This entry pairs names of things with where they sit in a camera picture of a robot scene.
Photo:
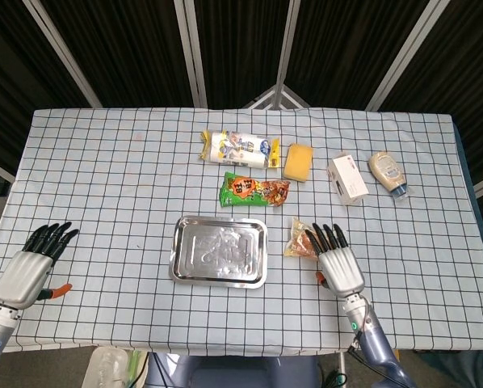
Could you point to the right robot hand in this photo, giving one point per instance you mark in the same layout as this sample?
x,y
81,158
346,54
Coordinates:
x,y
340,266

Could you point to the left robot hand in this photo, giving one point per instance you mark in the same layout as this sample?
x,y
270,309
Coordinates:
x,y
21,272

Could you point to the orange snack packet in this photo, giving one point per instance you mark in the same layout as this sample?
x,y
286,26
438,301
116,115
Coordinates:
x,y
300,242

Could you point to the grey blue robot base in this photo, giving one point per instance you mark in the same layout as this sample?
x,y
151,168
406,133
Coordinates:
x,y
233,372

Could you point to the stainless steel tray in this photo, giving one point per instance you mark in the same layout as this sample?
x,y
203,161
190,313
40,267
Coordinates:
x,y
219,251

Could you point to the white cardboard box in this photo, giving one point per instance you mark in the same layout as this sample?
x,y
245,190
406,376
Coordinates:
x,y
347,181

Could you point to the mayonnaise squeeze bottle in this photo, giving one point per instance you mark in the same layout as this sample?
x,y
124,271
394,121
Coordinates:
x,y
388,169

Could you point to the blue checkered tablecloth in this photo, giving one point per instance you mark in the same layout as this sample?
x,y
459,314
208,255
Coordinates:
x,y
104,202

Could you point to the yellow sponge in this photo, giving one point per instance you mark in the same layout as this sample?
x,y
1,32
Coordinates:
x,y
298,162

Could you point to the green snack packet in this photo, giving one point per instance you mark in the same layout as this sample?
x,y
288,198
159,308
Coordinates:
x,y
253,191

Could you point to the clear plastic container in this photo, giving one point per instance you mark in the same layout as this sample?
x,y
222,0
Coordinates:
x,y
104,368

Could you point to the white and yellow snack packet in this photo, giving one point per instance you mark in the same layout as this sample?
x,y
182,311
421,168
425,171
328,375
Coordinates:
x,y
239,148

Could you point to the black folding screen with frame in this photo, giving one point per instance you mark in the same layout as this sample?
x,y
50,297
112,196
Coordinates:
x,y
241,52

